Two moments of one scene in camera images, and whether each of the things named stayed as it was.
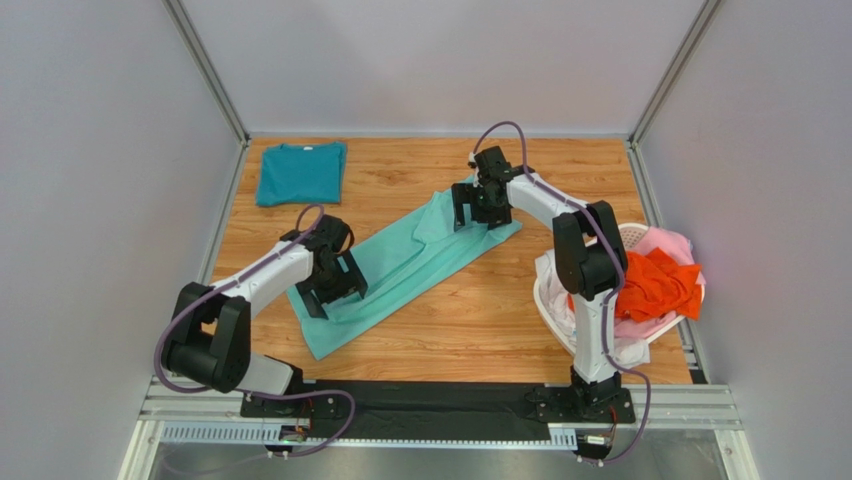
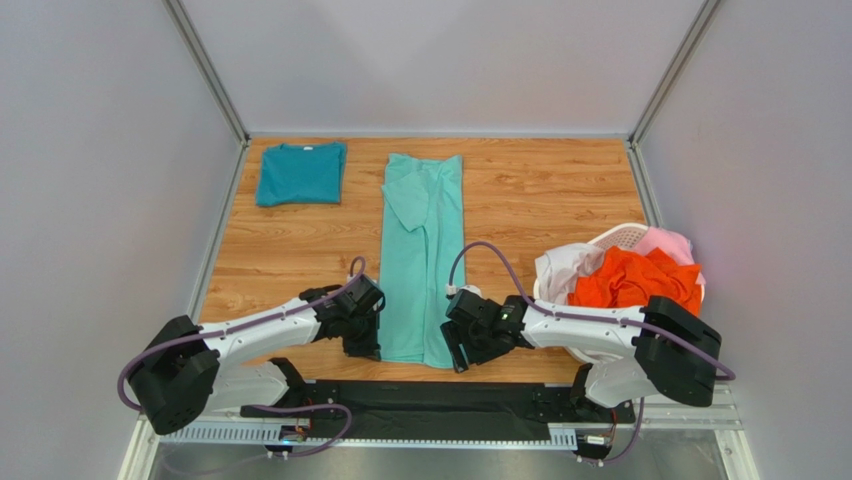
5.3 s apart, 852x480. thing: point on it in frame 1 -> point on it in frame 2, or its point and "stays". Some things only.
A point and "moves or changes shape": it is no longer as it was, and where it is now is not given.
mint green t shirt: x=393 y=256 moves or changes shape
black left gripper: x=351 y=279 -> x=369 y=347
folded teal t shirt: x=301 y=173 stays
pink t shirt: x=676 y=246 stays
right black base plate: x=560 y=405 stays
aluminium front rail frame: x=192 y=409 stays
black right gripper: x=481 y=199 -> x=462 y=336
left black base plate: x=325 y=406 stays
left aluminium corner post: x=214 y=82 stays
